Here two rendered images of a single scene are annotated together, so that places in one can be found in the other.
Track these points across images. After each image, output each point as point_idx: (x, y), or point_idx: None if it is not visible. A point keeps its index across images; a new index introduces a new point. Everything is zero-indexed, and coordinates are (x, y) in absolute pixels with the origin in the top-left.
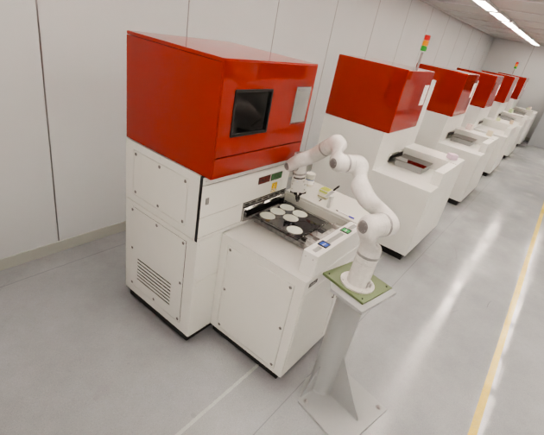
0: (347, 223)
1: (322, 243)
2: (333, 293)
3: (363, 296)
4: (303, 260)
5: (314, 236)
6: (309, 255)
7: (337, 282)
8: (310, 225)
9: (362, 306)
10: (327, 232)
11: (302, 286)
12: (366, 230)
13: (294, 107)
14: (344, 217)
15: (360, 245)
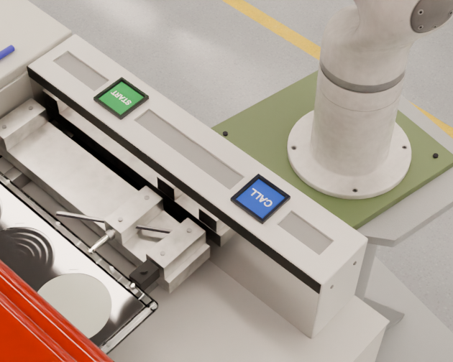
0: (55, 80)
1: (259, 204)
2: (405, 237)
3: (420, 149)
4: (326, 302)
5: (125, 228)
6: (343, 268)
7: (370, 212)
8: (19, 233)
9: None
10: (52, 175)
11: (380, 339)
12: None
13: None
14: None
15: (377, 65)
